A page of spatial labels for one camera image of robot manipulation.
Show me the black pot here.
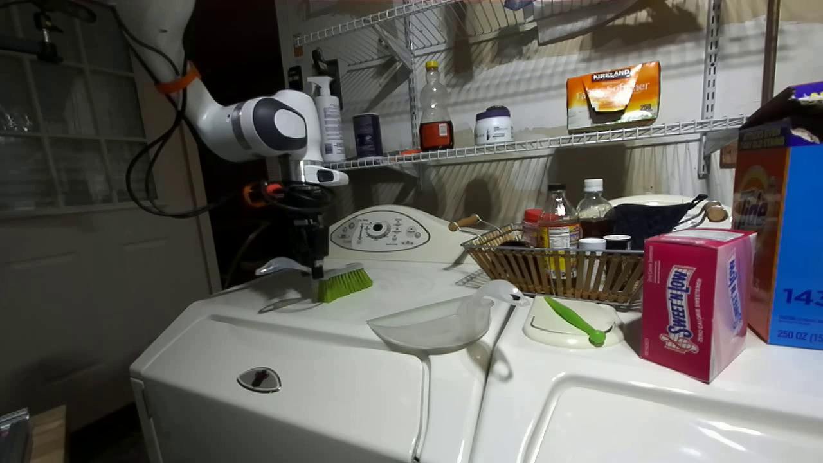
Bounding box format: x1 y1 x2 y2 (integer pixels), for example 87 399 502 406
601 194 709 253

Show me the orange strap on arm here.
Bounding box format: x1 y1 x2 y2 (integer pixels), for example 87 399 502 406
155 65 204 99

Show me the pink carton box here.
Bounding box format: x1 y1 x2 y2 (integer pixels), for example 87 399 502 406
639 227 759 383

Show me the yellow cap bottle red liquid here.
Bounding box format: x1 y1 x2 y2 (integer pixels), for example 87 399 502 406
417 60 457 154

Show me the white jar dark lid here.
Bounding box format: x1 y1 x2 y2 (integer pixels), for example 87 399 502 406
473 102 515 146

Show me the glass pane window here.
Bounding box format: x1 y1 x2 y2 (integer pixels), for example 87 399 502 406
0 0 155 217

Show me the orange and blue carton box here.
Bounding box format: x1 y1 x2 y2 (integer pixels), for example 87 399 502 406
730 79 823 352

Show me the red cap jar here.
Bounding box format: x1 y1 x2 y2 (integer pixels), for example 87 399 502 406
523 207 550 249

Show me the white spray bottle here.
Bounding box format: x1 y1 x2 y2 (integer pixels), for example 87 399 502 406
305 74 350 164

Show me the orange Kirkland box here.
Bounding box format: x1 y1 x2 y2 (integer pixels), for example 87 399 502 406
564 60 664 133

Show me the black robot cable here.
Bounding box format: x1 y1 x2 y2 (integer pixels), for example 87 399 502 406
111 15 285 221

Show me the dark cylindrical can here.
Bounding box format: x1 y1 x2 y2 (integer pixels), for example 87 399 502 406
353 113 385 160

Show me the wicker basket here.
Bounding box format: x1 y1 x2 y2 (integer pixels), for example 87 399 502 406
466 223 648 309

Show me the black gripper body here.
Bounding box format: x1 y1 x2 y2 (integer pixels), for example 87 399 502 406
273 203 334 270

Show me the clear bottle white cap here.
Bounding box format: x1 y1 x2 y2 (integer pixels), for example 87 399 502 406
573 174 613 240

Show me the white wire shelf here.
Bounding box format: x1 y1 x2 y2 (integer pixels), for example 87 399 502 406
293 0 823 174

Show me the white washer with round dial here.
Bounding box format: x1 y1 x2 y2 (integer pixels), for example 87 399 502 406
127 203 518 463

